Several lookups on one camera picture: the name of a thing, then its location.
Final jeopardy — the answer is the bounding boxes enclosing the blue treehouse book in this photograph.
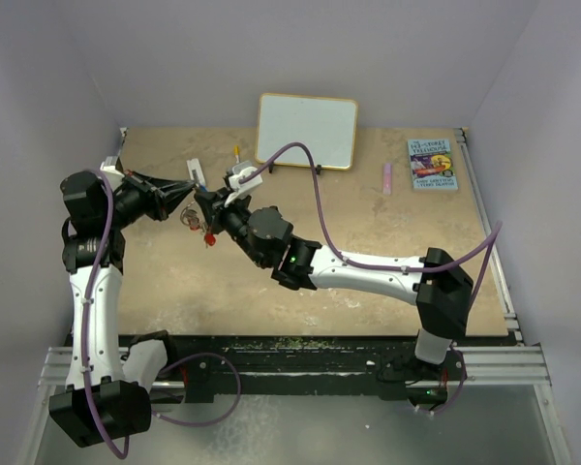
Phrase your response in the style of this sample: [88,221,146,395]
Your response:
[407,139,458,191]

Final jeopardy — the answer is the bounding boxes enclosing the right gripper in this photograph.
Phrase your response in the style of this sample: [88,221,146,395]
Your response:
[195,188,268,268]

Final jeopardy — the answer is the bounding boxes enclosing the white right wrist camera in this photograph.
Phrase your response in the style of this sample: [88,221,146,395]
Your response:
[225,161,262,207]

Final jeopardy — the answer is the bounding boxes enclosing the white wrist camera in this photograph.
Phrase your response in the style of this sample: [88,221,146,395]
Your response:
[225,161,262,207]
[100,155,124,176]

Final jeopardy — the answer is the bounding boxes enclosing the aluminium rail frame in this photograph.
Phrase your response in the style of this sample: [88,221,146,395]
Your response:
[37,126,551,388]

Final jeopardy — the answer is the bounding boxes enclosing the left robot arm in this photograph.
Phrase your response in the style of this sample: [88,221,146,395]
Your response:
[48,169,196,448]

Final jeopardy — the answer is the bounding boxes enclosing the metal keyring with keys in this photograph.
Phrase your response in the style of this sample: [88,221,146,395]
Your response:
[180,201,206,233]

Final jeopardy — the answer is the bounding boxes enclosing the red key tag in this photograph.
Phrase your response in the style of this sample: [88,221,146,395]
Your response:
[203,233,216,247]

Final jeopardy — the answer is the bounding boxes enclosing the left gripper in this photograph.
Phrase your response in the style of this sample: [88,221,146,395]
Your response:
[102,170,196,230]

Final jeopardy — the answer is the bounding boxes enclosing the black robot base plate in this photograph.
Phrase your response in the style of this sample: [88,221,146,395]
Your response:
[123,333,469,403]

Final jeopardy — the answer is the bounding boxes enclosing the yellow framed whiteboard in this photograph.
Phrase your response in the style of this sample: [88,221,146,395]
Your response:
[255,93,358,171]

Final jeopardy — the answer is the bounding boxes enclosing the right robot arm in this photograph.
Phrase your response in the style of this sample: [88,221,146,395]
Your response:
[195,189,474,379]

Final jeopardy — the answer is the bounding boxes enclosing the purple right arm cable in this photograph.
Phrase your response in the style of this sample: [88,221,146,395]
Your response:
[239,140,504,418]

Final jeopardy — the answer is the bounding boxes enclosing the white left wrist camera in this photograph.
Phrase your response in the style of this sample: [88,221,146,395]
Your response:
[100,155,124,176]

